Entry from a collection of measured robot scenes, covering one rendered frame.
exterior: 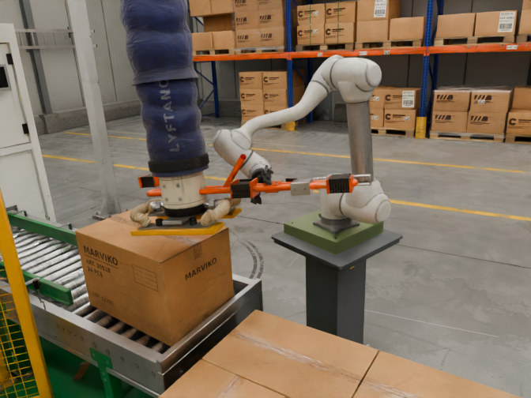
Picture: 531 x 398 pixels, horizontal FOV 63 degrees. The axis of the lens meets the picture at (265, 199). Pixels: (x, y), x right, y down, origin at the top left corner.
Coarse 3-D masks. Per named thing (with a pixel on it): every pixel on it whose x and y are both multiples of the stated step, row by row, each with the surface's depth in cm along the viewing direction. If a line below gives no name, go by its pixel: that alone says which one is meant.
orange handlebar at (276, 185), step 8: (256, 184) 159; (264, 184) 157; (272, 184) 152; (280, 184) 155; (288, 184) 151; (312, 184) 148; (320, 184) 147; (352, 184) 144; (152, 192) 168; (160, 192) 166; (200, 192) 161; (208, 192) 160; (216, 192) 159; (224, 192) 158; (272, 192) 153
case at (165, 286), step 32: (96, 224) 206; (128, 224) 205; (96, 256) 195; (128, 256) 179; (160, 256) 171; (192, 256) 180; (224, 256) 198; (96, 288) 204; (128, 288) 187; (160, 288) 172; (192, 288) 183; (224, 288) 201; (128, 320) 195; (160, 320) 179; (192, 320) 187
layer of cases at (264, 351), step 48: (240, 336) 186; (288, 336) 184; (336, 336) 183; (192, 384) 160; (240, 384) 159; (288, 384) 158; (336, 384) 157; (384, 384) 156; (432, 384) 155; (480, 384) 154
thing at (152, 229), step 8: (152, 224) 164; (160, 224) 161; (168, 224) 162; (176, 224) 160; (184, 224) 159; (192, 224) 157; (200, 224) 157; (216, 224) 156; (136, 232) 160; (144, 232) 159; (152, 232) 158; (160, 232) 157; (168, 232) 156; (176, 232) 155; (184, 232) 154; (192, 232) 153; (200, 232) 152; (208, 232) 151; (216, 232) 153
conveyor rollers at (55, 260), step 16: (16, 240) 296; (32, 240) 296; (48, 240) 296; (0, 256) 272; (32, 256) 270; (48, 256) 269; (64, 256) 268; (32, 272) 252; (48, 272) 250; (64, 272) 249; (80, 272) 248; (80, 288) 229; (80, 304) 218; (96, 320) 206; (112, 320) 203; (128, 336) 189; (144, 336) 188; (160, 352) 181
